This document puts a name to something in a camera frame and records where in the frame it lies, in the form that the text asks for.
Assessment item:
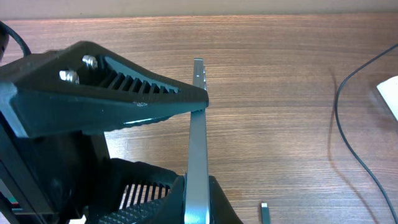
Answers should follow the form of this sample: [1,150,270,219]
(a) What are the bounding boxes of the white power strip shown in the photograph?
[377,76,398,120]

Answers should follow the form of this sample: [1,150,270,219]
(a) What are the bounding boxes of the black USB-C charger cable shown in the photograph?
[260,43,398,224]

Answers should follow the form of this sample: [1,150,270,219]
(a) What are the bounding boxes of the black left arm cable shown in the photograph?
[0,20,32,57]

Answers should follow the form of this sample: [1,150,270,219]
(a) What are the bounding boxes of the blue screen Galaxy smartphone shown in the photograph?
[183,57,211,224]

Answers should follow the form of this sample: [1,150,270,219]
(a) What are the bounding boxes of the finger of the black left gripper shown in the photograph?
[88,158,241,223]
[1,41,209,138]

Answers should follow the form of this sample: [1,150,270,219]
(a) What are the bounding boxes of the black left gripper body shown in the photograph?
[1,118,109,223]

